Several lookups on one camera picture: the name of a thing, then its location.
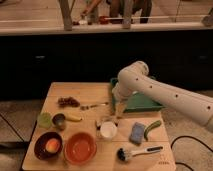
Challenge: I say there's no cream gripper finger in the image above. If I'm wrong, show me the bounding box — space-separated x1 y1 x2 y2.
115 102 126 118

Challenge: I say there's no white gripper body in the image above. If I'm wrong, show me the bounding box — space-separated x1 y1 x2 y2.
112 83 133 102

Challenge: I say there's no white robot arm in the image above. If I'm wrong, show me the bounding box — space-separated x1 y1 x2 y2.
112 61 213 132

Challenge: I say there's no red bowl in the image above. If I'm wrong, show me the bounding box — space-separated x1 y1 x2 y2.
64 132 97 165

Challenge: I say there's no dark brown bowl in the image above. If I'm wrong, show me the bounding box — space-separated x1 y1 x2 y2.
34 132 63 160

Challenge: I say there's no green plastic tray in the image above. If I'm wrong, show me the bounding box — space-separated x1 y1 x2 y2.
110 75 165 113

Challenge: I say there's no white cup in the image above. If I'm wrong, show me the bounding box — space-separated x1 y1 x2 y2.
100 121 117 140

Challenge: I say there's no blue sponge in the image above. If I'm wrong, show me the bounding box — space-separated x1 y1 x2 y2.
129 122 145 145

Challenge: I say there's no green cucumber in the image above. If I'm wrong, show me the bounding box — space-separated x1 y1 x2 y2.
144 120 162 141

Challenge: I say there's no yellow banana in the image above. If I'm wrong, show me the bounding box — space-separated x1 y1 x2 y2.
65 114 82 122

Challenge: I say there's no bunch of dark grapes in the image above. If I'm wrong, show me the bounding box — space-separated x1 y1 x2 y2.
58 97 80 107

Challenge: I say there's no orange peach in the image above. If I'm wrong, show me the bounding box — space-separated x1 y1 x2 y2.
45 138 60 153

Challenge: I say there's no black cable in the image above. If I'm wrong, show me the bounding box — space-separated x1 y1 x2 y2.
170 134 213 171

